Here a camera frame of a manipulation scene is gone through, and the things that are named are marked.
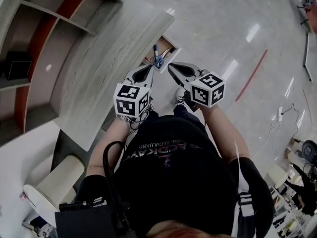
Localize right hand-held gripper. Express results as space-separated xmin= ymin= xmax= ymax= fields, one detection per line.
xmin=167 ymin=61 xmax=226 ymax=109

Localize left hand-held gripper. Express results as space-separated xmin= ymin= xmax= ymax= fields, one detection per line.
xmin=113 ymin=64 xmax=155 ymax=119

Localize drawer with pens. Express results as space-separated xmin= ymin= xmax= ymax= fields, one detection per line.
xmin=142 ymin=34 xmax=182 ymax=74

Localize blue-handled scissors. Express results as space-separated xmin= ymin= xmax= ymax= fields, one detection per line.
xmin=151 ymin=48 xmax=172 ymax=68

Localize person's right forearm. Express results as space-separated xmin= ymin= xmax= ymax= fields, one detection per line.
xmin=201 ymin=105 xmax=250 ymax=164

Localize person's left forearm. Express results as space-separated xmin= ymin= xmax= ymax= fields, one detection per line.
xmin=86 ymin=115 xmax=132 ymax=178

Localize person's right white shoe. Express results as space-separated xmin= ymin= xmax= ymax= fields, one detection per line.
xmin=174 ymin=87 xmax=187 ymax=107

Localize person's right leg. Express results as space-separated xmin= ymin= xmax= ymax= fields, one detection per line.
xmin=172 ymin=104 xmax=202 ymax=120

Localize person's black shirt torso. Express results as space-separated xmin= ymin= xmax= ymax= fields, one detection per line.
xmin=74 ymin=114 xmax=276 ymax=238

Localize grey wooden shelf unit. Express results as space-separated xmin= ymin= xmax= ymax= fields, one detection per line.
xmin=0 ymin=0 xmax=124 ymax=134

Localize white round ribbed table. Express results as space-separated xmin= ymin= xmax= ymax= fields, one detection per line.
xmin=22 ymin=153 xmax=86 ymax=212

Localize black equipment box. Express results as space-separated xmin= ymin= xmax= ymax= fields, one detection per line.
xmin=54 ymin=199 xmax=117 ymax=238

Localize round black device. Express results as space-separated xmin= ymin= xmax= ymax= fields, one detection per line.
xmin=301 ymin=139 xmax=317 ymax=163

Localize silver wrist bracelet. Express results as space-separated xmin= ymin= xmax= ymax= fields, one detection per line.
xmin=114 ymin=115 xmax=132 ymax=124

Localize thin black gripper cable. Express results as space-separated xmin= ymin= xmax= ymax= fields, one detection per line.
xmin=129 ymin=102 xmax=155 ymax=131

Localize thick black cable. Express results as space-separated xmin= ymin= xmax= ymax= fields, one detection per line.
xmin=102 ymin=140 xmax=130 ymax=233

